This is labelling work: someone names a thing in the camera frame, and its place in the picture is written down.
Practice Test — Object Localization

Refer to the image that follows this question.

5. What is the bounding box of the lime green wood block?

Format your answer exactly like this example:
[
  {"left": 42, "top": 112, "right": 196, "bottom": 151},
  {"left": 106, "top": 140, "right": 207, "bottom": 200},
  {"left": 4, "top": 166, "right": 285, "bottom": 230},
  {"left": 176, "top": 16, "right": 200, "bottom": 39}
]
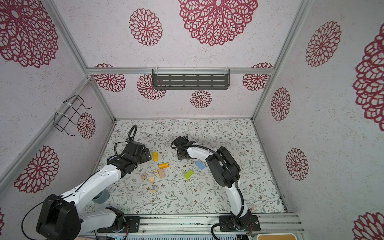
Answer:
[{"left": 184, "top": 170, "right": 194, "bottom": 180}]

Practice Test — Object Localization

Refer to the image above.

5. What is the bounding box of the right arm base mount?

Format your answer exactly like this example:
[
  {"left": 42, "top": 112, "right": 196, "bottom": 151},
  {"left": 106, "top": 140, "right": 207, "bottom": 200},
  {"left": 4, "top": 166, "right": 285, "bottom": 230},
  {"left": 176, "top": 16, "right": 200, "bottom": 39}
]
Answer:
[{"left": 220, "top": 210, "right": 261, "bottom": 232}]

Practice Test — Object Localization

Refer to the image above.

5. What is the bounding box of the light blue wood block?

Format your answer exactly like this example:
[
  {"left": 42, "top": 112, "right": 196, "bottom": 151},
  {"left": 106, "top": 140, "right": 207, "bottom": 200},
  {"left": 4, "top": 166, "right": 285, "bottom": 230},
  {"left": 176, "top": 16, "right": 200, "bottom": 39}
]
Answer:
[{"left": 196, "top": 161, "right": 205, "bottom": 170}]

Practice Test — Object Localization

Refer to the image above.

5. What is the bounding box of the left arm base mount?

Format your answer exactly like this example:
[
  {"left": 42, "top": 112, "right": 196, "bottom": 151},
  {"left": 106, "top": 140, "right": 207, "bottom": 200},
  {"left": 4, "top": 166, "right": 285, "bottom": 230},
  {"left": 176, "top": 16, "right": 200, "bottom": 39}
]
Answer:
[{"left": 97, "top": 207, "right": 141, "bottom": 233}]

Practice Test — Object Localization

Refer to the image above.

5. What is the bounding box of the yellow wedge wood block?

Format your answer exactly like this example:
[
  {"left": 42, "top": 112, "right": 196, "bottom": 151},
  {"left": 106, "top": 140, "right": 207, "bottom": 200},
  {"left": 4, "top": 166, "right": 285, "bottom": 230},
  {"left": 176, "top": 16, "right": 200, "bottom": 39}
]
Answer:
[{"left": 153, "top": 152, "right": 159, "bottom": 162}]

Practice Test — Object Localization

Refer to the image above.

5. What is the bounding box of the teal ceramic cup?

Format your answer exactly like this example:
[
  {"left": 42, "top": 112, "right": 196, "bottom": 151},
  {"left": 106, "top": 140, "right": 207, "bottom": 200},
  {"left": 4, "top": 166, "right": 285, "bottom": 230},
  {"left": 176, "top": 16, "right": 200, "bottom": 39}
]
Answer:
[{"left": 92, "top": 189, "right": 110, "bottom": 204}]

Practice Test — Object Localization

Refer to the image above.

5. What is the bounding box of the plain tan wood block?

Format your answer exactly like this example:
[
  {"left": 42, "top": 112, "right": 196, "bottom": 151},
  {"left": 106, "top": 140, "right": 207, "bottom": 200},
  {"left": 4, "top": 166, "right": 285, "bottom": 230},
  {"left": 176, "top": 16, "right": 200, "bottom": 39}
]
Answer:
[{"left": 158, "top": 169, "right": 166, "bottom": 179}]

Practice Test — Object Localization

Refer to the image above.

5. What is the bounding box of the black wire wall rack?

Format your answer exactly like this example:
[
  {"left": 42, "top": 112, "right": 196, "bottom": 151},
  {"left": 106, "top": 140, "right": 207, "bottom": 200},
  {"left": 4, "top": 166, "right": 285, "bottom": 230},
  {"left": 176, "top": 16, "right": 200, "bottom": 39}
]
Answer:
[{"left": 53, "top": 95, "right": 91, "bottom": 137}]

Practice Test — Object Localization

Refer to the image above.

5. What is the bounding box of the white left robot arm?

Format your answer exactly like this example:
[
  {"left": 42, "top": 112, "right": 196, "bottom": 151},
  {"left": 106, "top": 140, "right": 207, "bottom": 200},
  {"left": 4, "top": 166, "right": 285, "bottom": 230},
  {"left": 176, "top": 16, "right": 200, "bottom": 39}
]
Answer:
[{"left": 36, "top": 141, "right": 152, "bottom": 240}]

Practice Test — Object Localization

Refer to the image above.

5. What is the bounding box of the orange topped white box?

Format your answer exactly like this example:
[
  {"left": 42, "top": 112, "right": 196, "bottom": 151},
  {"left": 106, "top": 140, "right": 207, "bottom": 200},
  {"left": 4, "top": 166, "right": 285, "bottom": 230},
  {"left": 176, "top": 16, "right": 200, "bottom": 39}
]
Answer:
[{"left": 257, "top": 233, "right": 298, "bottom": 240}]

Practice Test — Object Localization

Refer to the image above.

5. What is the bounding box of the letter X wood cube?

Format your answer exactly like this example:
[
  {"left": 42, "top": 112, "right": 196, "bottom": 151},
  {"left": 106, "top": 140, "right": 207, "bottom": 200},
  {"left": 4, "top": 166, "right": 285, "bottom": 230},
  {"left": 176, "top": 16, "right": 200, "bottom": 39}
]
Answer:
[{"left": 141, "top": 173, "right": 148, "bottom": 180}]

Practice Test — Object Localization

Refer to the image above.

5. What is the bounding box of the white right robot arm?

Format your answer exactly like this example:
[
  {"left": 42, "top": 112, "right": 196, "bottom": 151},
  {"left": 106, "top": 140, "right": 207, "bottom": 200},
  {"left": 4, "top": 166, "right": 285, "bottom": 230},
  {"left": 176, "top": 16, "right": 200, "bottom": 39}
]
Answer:
[{"left": 171, "top": 136, "right": 252, "bottom": 227}]

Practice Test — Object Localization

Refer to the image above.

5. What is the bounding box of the dark grey wall shelf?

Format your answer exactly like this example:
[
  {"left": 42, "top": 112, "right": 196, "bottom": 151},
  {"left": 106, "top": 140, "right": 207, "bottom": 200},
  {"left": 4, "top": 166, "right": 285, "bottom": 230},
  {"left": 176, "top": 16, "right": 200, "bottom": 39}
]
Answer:
[{"left": 152, "top": 69, "right": 231, "bottom": 90}]

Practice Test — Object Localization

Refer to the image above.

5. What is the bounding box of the orange supermarket wood block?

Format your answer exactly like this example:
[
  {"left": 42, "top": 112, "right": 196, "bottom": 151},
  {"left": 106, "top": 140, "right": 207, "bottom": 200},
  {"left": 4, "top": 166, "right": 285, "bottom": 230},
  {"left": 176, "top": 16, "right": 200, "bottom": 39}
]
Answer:
[{"left": 159, "top": 163, "right": 169, "bottom": 169}]

